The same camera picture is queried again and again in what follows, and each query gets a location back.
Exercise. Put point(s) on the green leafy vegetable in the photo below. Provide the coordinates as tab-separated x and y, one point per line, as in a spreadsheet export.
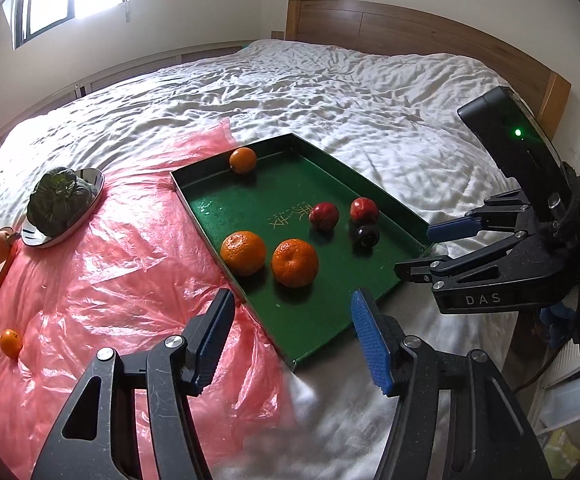
58	200

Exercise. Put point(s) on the large bumpy mandarin orange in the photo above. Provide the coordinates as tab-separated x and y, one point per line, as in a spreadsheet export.
295	263

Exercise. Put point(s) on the white round plate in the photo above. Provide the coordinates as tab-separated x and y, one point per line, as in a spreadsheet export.
32	237

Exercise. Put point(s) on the dark purple plum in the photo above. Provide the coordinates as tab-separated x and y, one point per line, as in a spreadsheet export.
366	236

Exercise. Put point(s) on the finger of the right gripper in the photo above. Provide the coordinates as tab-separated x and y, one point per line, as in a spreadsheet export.
515	261
499	213

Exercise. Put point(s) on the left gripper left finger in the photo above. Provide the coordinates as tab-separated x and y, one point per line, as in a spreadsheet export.
95	434

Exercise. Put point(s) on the red plum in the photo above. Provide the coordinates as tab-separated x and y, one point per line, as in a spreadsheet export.
324	216
363	210

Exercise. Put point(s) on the wooden headboard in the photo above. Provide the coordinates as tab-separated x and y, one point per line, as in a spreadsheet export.
378	28

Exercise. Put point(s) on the smooth orange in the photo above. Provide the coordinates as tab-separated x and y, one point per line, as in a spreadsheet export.
242	160
11	343

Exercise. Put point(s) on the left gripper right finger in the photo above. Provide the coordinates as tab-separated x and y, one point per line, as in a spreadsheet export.
489	436

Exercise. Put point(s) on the pink plastic sheet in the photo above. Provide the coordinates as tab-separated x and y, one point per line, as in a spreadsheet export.
134	274

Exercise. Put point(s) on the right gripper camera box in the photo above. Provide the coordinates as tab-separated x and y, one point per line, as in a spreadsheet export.
508	130

